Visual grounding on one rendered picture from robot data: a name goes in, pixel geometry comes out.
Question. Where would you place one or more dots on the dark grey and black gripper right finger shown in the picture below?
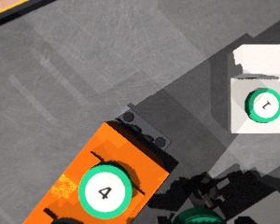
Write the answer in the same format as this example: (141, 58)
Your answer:
(244, 220)

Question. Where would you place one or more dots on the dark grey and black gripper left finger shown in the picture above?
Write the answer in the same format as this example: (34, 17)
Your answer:
(163, 220)

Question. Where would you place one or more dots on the orange tube holder plate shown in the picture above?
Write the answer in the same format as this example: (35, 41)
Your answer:
(110, 143)

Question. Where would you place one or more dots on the black table edge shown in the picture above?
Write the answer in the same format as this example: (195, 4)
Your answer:
(22, 9)

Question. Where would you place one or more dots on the white tray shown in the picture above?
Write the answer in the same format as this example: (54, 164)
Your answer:
(251, 67)

